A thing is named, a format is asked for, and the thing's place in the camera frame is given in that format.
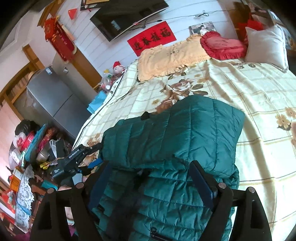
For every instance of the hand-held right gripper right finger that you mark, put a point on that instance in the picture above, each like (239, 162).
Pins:
(203, 185)

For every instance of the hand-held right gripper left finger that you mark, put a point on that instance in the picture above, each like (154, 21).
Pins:
(99, 185)

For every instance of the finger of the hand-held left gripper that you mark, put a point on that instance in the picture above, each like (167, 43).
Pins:
(94, 147)
(94, 163)

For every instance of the green quilted jacket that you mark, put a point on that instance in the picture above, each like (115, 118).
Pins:
(173, 143)

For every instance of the white plastic bag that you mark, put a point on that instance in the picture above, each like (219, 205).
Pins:
(53, 148)

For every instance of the yellow snack packets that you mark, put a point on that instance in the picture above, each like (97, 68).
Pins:
(45, 165)

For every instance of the metal bowl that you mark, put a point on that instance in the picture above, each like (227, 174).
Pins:
(41, 156)

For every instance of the red embroidered cushion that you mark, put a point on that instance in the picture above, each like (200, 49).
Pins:
(47, 136)

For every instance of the teal cup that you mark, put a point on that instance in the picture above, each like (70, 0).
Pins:
(47, 184)

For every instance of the blue cardboard box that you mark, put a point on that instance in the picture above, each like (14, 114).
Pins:
(97, 102)

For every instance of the red and white bag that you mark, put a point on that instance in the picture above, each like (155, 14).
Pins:
(22, 141)

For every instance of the black plastic bag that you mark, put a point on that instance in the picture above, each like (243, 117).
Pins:
(26, 126)

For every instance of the orange paper box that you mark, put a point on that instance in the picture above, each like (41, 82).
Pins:
(15, 180)

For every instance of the white lace cloth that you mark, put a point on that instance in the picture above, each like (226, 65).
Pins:
(24, 197)

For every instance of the grey refrigerator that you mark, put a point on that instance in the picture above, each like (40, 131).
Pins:
(53, 97)

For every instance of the clear bag of toys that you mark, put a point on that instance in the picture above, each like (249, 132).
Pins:
(107, 82)

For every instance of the pink plush pig toy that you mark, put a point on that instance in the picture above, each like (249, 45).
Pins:
(118, 68)

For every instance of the cream floral plaid blanket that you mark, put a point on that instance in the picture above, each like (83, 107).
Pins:
(254, 115)

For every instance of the orange frilled pillow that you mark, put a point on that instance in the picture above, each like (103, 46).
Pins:
(166, 58)

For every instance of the red heart pillow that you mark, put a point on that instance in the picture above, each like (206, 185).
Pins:
(222, 45)

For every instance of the white pillow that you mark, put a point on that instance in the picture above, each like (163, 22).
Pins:
(266, 46)

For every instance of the red cloth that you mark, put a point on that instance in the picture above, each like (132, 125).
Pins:
(253, 25)

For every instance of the red knot wall ornament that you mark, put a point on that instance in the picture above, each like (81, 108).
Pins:
(57, 37)

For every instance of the red wall banner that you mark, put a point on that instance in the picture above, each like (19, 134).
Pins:
(150, 37)

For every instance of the black wall television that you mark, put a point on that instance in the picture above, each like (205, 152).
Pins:
(120, 18)

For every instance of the red triangle wall decoration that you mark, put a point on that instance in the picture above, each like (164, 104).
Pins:
(72, 14)

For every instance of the framed wall picture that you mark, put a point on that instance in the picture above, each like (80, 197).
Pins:
(91, 4)

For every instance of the wall photo poster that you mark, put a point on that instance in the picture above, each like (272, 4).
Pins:
(201, 29)

